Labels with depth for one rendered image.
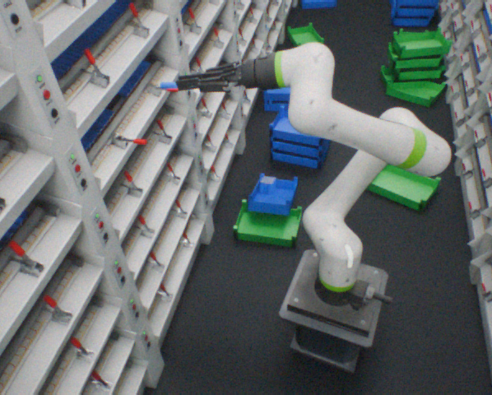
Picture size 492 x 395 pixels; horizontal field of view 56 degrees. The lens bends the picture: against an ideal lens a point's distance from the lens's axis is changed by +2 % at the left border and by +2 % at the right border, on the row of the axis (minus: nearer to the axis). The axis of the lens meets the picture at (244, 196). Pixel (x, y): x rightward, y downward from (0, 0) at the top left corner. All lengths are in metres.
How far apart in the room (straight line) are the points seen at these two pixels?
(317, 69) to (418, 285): 1.25
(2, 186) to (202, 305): 1.23
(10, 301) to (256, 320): 1.15
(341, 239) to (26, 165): 0.94
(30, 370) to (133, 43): 0.86
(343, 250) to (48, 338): 0.86
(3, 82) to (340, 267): 1.06
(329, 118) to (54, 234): 0.69
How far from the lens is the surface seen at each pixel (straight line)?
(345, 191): 1.56
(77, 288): 1.25
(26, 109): 0.98
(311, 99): 1.11
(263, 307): 2.00
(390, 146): 1.27
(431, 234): 2.36
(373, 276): 1.76
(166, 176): 1.75
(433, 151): 1.37
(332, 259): 1.49
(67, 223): 1.14
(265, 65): 1.21
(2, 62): 0.94
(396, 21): 4.18
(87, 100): 1.17
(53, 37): 1.04
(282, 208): 2.18
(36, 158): 1.03
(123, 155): 1.29
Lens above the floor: 1.70
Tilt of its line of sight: 44 degrees down
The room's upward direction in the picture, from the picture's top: 4 degrees counter-clockwise
